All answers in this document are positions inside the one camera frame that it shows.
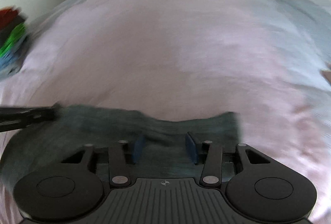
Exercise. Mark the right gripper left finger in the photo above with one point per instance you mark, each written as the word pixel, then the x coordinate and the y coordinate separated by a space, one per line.
pixel 121 155

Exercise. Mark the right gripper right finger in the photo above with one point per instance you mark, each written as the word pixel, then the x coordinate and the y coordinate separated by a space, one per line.
pixel 208 154

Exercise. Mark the dark green plaid shorts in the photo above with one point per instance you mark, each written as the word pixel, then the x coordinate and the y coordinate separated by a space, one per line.
pixel 116 141

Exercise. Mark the blue folded garments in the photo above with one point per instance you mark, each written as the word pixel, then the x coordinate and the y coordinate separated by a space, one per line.
pixel 13 59

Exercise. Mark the green folded garment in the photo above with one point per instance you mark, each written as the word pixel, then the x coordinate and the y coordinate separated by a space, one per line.
pixel 15 35

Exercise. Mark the red folded garment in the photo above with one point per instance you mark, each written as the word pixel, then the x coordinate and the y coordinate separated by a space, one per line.
pixel 7 15

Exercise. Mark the pink and grey bedspread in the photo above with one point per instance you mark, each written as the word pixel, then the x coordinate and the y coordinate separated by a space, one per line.
pixel 235 68

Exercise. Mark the brown cloth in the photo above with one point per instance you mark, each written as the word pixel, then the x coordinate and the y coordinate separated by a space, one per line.
pixel 326 73

